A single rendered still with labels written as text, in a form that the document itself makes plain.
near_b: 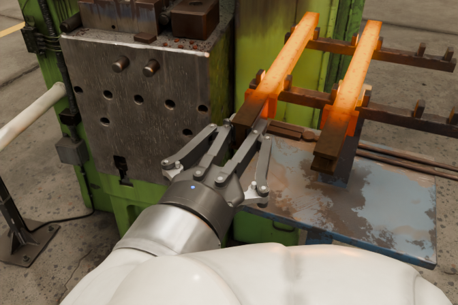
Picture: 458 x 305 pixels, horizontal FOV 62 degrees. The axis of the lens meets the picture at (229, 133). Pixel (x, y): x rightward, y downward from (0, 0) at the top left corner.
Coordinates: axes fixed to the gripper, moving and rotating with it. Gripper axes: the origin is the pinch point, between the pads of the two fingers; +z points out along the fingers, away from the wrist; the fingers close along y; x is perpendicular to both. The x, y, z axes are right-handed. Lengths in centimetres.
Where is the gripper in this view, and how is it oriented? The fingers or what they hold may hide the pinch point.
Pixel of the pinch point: (251, 120)
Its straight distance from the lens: 52.5
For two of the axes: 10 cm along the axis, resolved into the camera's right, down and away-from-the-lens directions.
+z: 3.7, -5.7, 7.4
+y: 9.3, 2.2, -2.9
